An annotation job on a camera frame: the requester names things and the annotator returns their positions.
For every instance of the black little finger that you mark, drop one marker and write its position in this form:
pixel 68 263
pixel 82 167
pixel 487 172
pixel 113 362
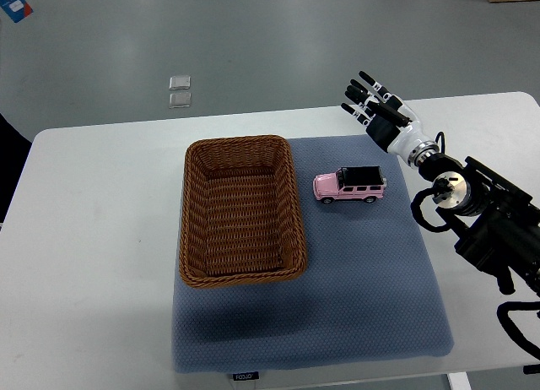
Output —
pixel 375 85

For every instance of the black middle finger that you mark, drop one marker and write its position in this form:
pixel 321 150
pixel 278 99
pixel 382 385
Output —
pixel 361 97

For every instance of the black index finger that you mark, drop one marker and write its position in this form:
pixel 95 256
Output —
pixel 358 114

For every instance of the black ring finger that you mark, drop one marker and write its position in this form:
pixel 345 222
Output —
pixel 361 84

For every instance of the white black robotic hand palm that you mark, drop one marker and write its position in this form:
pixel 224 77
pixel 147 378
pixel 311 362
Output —
pixel 409 143

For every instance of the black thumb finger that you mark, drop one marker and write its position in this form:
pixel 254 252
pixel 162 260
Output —
pixel 383 110

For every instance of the pink toy car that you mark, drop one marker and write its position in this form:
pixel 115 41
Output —
pixel 363 183

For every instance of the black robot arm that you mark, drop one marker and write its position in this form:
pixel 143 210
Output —
pixel 495 221

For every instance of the brown wicker basket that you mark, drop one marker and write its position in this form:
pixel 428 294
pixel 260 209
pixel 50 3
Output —
pixel 241 221

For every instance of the blue-grey cushion mat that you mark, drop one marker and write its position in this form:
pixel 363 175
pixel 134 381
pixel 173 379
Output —
pixel 369 291

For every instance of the upper metal floor plate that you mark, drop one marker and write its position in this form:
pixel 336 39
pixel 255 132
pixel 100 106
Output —
pixel 178 82

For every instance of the blue card on floor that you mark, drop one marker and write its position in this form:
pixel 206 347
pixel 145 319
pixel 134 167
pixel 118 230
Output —
pixel 16 10

